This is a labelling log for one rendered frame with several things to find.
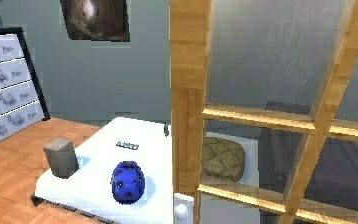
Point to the white floral chest of drawers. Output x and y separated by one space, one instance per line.
10 83

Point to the tan pillow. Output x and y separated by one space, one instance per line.
222 160

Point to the dark framed wall picture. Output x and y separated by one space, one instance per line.
95 19

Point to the wooden glass-paned room door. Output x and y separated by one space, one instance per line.
189 100

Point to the white door knob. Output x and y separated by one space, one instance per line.
182 209

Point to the white bed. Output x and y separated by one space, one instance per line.
97 166

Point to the small grey remote control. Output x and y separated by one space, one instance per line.
127 145

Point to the blue ball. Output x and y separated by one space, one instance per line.
128 181

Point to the grey box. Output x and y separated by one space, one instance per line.
60 157

